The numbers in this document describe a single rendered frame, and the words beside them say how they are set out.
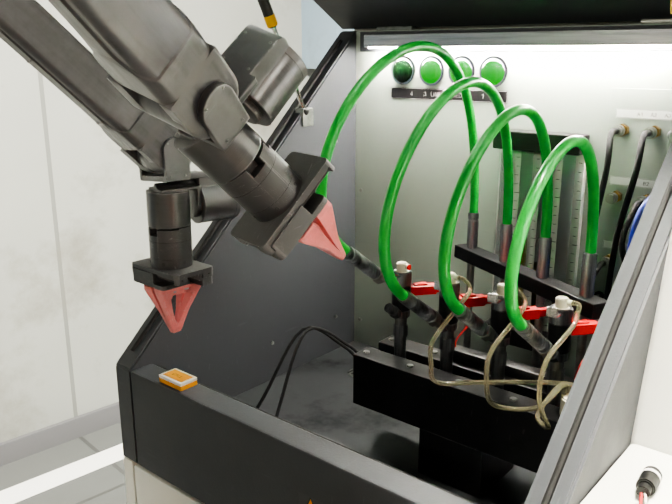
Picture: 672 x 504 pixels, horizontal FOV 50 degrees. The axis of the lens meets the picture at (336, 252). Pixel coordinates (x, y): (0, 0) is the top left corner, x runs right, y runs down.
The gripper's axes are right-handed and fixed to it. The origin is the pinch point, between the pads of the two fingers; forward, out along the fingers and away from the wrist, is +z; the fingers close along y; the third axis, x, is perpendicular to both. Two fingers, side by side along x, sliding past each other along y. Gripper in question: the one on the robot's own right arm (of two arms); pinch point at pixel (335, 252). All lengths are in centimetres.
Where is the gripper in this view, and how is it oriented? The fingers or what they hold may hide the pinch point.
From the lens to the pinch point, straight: 72.4
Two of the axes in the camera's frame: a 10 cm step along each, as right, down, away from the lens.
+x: -5.7, -2.2, 7.9
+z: 5.9, 5.6, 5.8
